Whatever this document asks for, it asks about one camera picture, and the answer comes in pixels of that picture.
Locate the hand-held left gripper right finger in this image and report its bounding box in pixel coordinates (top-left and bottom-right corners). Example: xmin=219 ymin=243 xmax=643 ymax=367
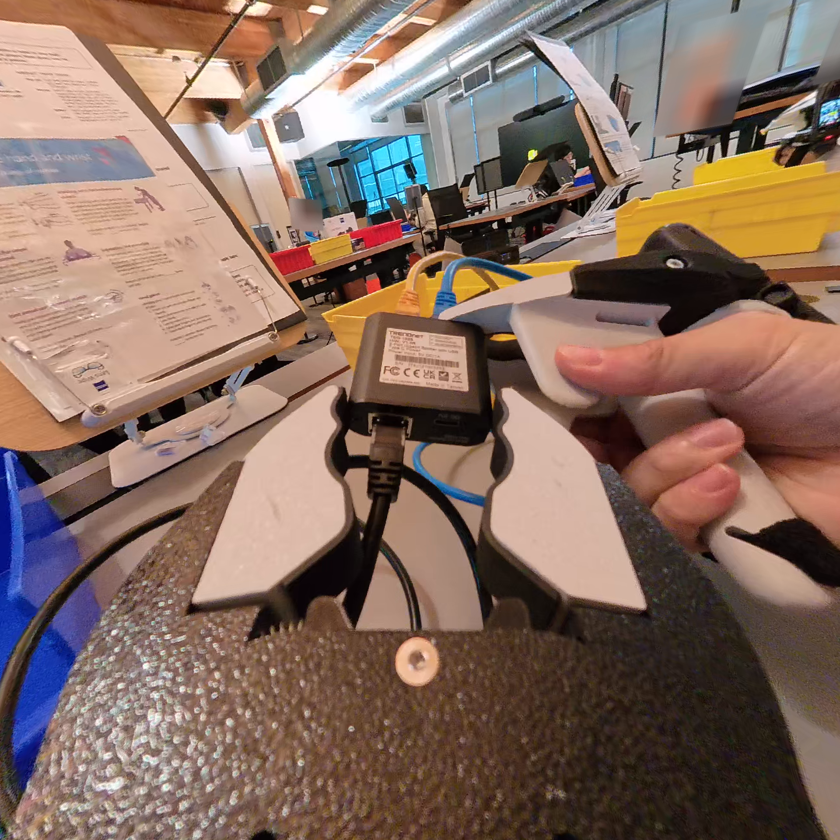
xmin=474 ymin=387 xmax=647 ymax=634

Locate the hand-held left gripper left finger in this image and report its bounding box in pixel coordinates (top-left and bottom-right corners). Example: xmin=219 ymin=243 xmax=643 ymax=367
xmin=190 ymin=384 xmax=365 ymax=621

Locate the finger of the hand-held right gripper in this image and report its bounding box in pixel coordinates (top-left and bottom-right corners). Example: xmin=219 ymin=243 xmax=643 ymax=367
xmin=438 ymin=271 xmax=577 ymax=332

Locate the blue ethernet cable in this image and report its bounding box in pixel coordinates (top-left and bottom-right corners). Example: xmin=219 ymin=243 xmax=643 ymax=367
xmin=412 ymin=257 xmax=536 ymax=508

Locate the yellow ethernet cable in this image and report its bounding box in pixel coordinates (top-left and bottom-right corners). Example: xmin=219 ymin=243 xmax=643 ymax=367
xmin=397 ymin=251 xmax=503 ymax=316

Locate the black ethernet cable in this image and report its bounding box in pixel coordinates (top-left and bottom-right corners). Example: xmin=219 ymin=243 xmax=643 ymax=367
xmin=0 ymin=413 xmax=493 ymax=815

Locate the black network splitter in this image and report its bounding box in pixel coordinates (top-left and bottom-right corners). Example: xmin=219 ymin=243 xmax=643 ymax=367
xmin=346 ymin=311 xmax=493 ymax=447

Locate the grey desk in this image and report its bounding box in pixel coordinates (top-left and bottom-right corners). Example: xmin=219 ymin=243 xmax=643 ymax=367
xmin=33 ymin=262 xmax=840 ymax=840

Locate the person's right hand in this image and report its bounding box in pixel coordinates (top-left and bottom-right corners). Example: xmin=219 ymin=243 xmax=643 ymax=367
xmin=554 ymin=314 xmax=840 ymax=552

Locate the large yellow plastic bin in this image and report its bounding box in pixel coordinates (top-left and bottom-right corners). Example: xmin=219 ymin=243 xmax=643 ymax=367
xmin=616 ymin=161 xmax=840 ymax=258

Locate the white stand base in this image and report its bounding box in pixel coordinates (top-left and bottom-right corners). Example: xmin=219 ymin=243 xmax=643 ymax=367
xmin=108 ymin=384 xmax=290 ymax=488

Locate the black office chair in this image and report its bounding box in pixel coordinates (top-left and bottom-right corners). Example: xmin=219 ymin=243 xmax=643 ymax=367
xmin=427 ymin=184 xmax=468 ymax=234

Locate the long red plastic bin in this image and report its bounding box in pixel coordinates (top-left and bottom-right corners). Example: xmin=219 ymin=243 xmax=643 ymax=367
xmin=350 ymin=220 xmax=404 ymax=249

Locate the background wooden table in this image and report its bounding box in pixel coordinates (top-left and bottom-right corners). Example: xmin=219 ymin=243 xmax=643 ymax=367
xmin=282 ymin=233 xmax=421 ymax=309

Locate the stack of yellow bins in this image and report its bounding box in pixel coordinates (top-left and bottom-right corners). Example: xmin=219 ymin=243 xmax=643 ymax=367
xmin=308 ymin=234 xmax=354 ymax=265

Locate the blue plastic bin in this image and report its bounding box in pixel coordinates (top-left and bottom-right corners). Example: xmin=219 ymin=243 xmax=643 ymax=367
xmin=0 ymin=446 xmax=102 ymax=795

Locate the wooden document board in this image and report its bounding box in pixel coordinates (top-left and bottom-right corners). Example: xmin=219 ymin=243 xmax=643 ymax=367
xmin=0 ymin=20 xmax=309 ymax=454

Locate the black wall monitor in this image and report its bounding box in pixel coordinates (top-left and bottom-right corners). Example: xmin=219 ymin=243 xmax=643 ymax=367
xmin=497 ymin=98 xmax=592 ymax=188

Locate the silver ceiling duct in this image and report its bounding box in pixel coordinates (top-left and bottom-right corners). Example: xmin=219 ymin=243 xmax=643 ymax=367
xmin=243 ymin=0 xmax=592 ymax=122

